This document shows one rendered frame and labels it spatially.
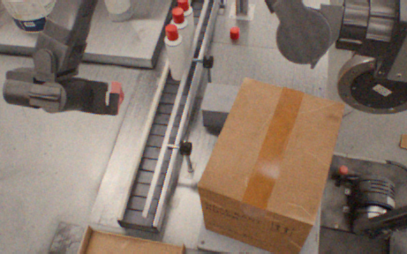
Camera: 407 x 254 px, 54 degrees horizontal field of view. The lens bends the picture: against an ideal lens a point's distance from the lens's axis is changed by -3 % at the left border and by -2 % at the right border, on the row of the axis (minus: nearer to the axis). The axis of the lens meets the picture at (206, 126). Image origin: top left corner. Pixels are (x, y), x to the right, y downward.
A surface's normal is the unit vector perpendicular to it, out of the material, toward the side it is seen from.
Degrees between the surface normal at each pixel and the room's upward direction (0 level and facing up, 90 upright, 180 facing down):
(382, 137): 0
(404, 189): 0
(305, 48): 51
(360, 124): 0
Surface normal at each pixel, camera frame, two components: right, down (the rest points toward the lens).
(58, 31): -0.18, 0.32
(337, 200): -0.06, -0.54
